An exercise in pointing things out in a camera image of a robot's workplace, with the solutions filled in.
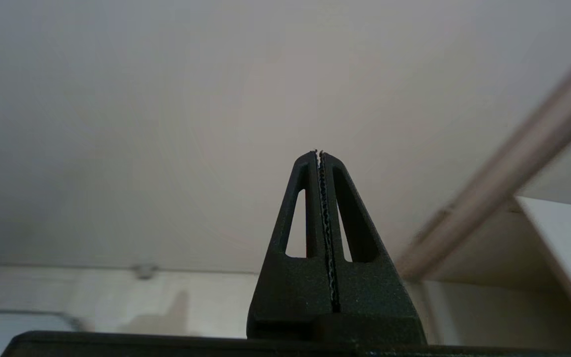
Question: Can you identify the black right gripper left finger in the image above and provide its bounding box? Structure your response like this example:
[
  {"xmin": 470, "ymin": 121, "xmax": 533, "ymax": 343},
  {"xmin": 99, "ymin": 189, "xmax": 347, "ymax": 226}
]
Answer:
[{"xmin": 247, "ymin": 150, "xmax": 337, "ymax": 339}]

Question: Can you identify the brown side door frame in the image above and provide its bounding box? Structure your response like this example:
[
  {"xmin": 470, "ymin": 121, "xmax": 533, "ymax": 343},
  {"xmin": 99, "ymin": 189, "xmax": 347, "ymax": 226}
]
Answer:
[{"xmin": 396, "ymin": 35, "xmax": 571, "ymax": 283}]

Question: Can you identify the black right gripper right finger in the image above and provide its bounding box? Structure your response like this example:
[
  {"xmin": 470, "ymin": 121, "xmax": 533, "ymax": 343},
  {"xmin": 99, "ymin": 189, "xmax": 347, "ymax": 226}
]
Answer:
[{"xmin": 321, "ymin": 152, "xmax": 426, "ymax": 345}]

